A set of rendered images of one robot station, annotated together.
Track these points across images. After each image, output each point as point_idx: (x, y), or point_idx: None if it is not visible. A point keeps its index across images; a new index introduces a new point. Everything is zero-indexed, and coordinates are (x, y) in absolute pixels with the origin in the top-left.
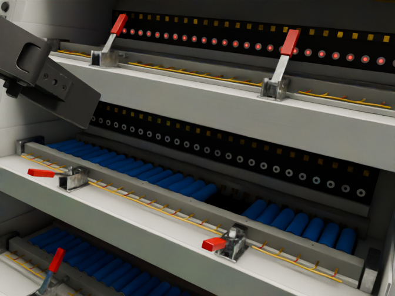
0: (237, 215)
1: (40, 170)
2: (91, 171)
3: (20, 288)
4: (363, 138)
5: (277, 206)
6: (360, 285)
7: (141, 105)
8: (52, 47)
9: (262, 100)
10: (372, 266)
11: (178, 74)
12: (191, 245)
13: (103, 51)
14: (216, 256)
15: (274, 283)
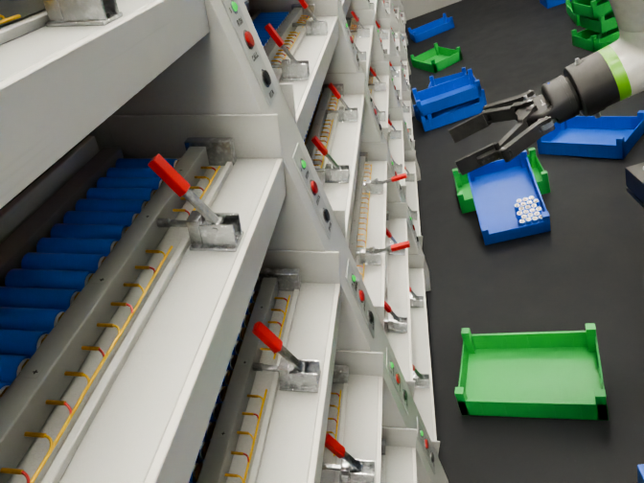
0: (356, 185)
1: (402, 242)
2: (356, 250)
3: (397, 347)
4: (363, 109)
5: None
6: (367, 161)
7: (356, 172)
8: (483, 106)
9: (360, 120)
10: (364, 152)
11: (331, 146)
12: (382, 200)
13: (338, 168)
14: (384, 193)
15: (385, 178)
